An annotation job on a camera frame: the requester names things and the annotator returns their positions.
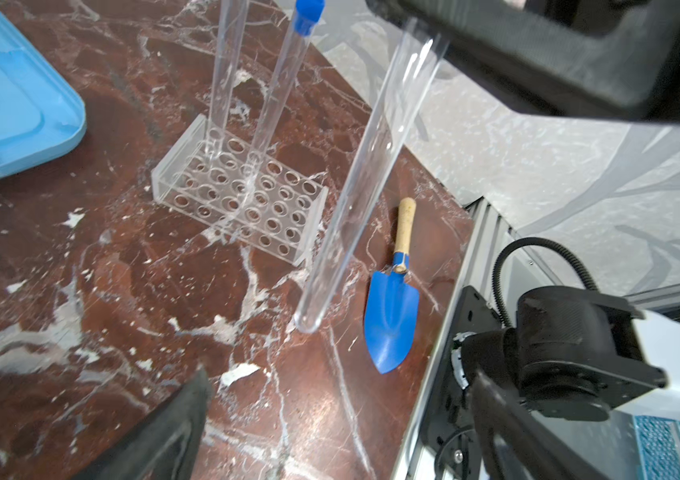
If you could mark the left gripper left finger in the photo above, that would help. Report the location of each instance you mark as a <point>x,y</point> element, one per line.
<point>164,445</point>

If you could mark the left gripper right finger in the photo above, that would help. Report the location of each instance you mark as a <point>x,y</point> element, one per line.
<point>514,445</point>

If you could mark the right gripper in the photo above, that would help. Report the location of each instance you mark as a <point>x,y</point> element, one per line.
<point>605,60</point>

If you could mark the clear acrylic test tube rack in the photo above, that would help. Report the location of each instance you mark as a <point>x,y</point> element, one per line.
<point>211,176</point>

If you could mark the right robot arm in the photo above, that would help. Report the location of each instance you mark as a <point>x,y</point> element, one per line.
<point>565,349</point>

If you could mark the blue plastic bin lid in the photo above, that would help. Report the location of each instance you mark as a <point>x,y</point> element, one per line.
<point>41,116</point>

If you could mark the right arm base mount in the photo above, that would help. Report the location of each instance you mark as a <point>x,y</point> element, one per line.
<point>447,424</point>

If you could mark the blue garden trowel wooden handle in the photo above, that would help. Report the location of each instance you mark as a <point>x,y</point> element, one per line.
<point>392,305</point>

